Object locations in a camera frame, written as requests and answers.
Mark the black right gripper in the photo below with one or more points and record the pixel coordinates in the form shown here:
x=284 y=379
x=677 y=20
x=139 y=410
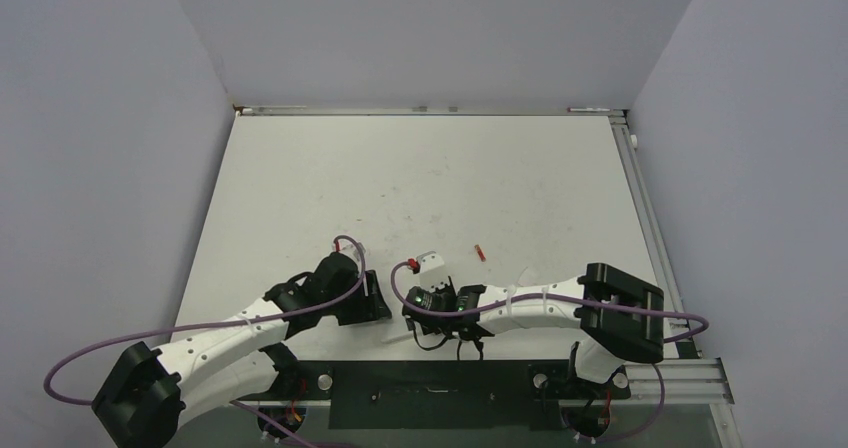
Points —
x=447 y=288

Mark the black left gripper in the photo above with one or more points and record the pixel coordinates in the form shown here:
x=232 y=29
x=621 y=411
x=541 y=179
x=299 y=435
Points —
x=369 y=308

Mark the red orange battery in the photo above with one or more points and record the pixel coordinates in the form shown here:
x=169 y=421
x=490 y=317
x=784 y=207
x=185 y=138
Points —
x=480 y=253

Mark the white red remote control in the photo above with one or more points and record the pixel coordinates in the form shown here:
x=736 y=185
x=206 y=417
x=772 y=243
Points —
x=393 y=338

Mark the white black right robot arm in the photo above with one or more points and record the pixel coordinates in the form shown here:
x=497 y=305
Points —
x=619 y=316

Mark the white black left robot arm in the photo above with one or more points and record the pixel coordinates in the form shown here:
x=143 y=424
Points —
x=150 y=393

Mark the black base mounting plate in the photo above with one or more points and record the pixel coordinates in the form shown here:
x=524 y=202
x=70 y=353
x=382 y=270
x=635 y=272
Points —
x=441 y=394

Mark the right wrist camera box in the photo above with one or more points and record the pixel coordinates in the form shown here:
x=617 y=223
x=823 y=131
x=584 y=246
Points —
x=430 y=271

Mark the aluminium table edge rail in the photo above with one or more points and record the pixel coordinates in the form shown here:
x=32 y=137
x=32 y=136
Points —
x=658 y=255

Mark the aluminium back table rail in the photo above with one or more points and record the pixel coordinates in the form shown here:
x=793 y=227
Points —
x=423 y=110

